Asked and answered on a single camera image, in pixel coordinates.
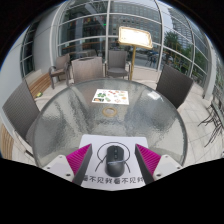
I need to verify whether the black metal folding table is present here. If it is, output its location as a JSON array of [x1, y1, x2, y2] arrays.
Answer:
[[198, 94, 224, 148]]

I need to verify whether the gold-framed menu sign stand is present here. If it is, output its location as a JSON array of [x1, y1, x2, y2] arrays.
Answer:
[[118, 25, 154, 81]]

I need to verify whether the black computer mouse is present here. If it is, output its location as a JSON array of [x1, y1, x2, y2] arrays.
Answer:
[[104, 145, 126, 178]]

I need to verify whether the brass table centre ring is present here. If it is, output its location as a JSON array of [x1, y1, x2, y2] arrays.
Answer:
[[101, 106, 118, 118]]

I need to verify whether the colourful laminated menu sheet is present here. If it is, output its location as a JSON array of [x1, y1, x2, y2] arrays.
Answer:
[[91, 88, 130, 106]]

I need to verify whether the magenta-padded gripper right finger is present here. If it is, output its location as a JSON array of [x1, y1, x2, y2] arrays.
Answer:
[[134, 143, 184, 185]]

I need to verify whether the white printed mouse pad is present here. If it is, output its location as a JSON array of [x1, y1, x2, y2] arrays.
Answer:
[[75, 133, 151, 192]]

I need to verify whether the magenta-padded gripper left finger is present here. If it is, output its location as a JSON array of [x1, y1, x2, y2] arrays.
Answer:
[[44, 143, 94, 186]]

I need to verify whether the grey wicker chair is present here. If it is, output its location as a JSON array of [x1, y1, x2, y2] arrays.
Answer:
[[155, 63, 194, 109], [105, 49, 132, 80], [1, 79, 41, 158], [48, 53, 72, 90], [70, 56, 105, 84]]

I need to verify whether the wooden slatted bench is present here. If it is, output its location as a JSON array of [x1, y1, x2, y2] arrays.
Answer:
[[25, 71, 53, 99], [0, 123, 15, 159]]

